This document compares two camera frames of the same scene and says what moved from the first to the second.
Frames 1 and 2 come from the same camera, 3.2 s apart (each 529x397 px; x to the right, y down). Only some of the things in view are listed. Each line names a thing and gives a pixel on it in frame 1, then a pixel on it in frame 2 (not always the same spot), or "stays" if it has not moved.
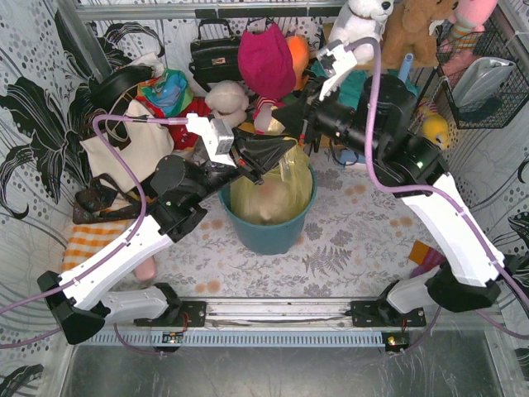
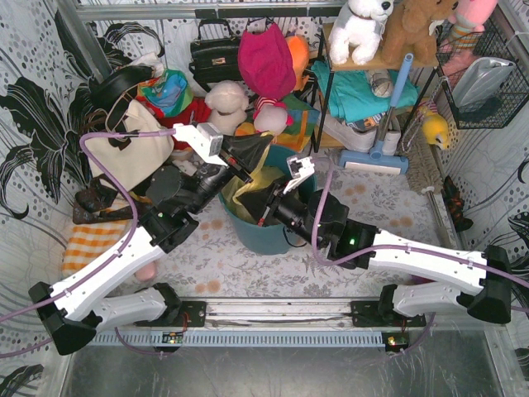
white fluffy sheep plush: [227, 101] stays
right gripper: [308, 120] -> [269, 204]
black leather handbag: [216, 59] stays
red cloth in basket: [183, 138] stays
